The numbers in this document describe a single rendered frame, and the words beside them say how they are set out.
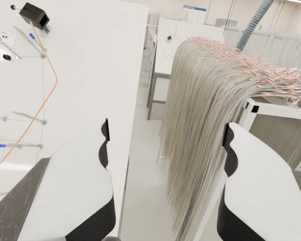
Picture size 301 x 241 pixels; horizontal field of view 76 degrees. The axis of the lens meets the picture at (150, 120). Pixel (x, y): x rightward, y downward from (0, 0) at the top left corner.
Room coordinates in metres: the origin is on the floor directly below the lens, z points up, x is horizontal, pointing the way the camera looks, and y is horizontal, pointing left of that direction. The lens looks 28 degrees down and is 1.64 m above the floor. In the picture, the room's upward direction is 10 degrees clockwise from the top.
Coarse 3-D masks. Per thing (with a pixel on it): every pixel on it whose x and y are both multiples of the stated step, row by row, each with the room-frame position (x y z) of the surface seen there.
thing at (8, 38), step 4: (4, 32) 0.64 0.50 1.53; (8, 32) 0.64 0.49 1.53; (12, 32) 0.64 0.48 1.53; (0, 36) 0.62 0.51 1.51; (4, 36) 0.63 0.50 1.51; (8, 36) 0.63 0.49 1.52; (12, 36) 0.63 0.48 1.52; (16, 36) 0.63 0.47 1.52; (4, 40) 0.62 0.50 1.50; (8, 40) 0.62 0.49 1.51; (12, 40) 0.62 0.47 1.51; (0, 44) 0.61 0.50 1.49; (8, 44) 0.61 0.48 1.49; (12, 44) 0.62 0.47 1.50
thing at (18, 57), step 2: (0, 38) 0.53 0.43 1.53; (0, 40) 0.53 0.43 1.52; (0, 42) 0.52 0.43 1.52; (2, 42) 0.53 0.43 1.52; (4, 44) 0.54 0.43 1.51; (6, 46) 0.54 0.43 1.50; (8, 46) 0.55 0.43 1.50; (8, 48) 0.55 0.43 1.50; (10, 48) 0.56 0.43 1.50; (10, 50) 0.56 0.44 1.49; (12, 50) 0.56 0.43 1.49; (12, 52) 0.57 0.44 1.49; (14, 52) 0.57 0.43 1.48; (14, 54) 0.57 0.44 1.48; (16, 54) 0.58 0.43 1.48; (16, 56) 0.59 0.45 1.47; (18, 56) 0.59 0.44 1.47; (20, 56) 0.59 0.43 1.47; (18, 58) 0.59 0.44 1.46; (20, 58) 0.59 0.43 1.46
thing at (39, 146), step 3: (6, 144) 0.33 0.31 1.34; (9, 144) 0.34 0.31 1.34; (12, 144) 0.34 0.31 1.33; (15, 144) 0.33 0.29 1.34; (18, 144) 0.34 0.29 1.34; (21, 144) 0.35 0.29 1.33; (24, 144) 0.36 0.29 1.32; (27, 144) 0.38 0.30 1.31; (30, 144) 0.40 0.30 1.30; (39, 144) 0.44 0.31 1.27; (42, 144) 0.44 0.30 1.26; (39, 147) 0.43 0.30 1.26; (42, 147) 0.44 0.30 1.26
